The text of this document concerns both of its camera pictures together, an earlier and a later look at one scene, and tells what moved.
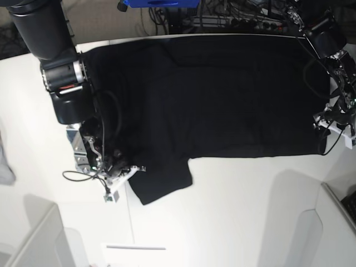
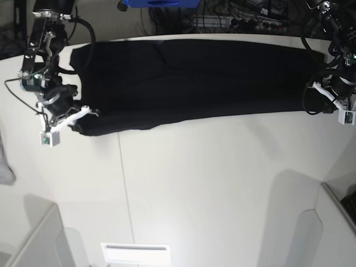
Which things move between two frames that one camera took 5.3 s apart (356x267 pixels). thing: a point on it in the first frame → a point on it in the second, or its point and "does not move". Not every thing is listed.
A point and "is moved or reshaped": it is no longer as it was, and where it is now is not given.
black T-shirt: [161, 101] is moved or reshaped
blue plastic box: [161, 3] does not move
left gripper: [115, 169] → [59, 107]
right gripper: [331, 114] → [337, 89]
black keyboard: [350, 203] does not move
